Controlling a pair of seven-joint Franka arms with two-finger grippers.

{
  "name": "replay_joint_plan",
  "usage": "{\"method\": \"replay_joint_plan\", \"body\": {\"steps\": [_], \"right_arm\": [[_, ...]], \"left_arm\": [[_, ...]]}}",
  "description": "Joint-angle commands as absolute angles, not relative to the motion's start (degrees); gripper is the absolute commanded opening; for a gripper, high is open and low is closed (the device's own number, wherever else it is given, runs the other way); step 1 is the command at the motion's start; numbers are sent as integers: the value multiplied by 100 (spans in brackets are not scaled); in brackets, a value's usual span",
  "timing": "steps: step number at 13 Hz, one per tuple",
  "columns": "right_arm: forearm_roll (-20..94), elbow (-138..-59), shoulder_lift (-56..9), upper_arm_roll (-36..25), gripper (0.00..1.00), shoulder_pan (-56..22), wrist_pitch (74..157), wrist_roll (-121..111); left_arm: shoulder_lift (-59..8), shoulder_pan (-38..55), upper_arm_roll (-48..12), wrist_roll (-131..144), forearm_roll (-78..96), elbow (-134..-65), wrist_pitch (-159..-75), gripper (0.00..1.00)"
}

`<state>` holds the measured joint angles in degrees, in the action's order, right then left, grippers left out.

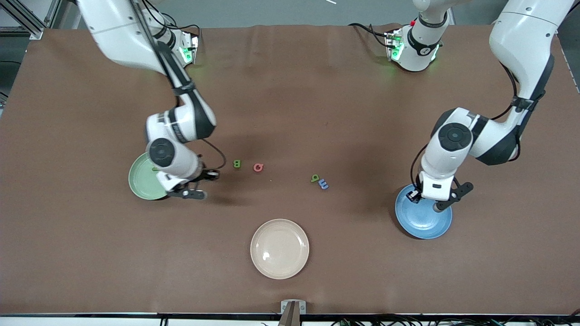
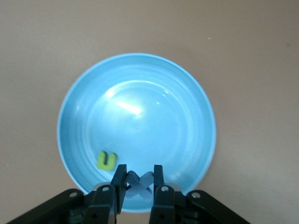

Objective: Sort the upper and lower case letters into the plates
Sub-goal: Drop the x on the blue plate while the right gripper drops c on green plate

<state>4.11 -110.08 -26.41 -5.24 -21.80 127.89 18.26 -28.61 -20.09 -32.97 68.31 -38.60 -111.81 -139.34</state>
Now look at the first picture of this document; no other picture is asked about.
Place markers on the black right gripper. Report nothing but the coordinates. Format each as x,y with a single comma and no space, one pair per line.
206,175

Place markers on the red capital letter Q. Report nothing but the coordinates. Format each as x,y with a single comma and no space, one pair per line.
258,167

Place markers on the blue small letter m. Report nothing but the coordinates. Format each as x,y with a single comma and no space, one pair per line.
323,184

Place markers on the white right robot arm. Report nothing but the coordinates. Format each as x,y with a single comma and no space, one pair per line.
122,36

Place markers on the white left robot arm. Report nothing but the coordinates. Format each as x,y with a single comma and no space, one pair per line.
521,40

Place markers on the blue plate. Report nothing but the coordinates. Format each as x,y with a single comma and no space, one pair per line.
423,224

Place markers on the green plate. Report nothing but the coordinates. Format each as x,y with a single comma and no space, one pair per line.
140,181

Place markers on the beige plate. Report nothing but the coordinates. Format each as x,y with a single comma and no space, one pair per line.
279,249

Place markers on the brown table mat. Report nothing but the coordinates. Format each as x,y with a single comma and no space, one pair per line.
290,90

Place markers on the black table edge strip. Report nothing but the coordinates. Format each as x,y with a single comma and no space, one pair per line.
90,314

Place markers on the black right camera mount bracket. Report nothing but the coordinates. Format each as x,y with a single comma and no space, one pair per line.
186,194

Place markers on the metal table edge bracket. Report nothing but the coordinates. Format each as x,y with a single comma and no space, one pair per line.
302,308

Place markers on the tan post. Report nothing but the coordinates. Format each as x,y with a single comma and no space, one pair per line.
290,317

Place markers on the aluminium frame profile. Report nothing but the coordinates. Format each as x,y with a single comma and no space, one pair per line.
34,29

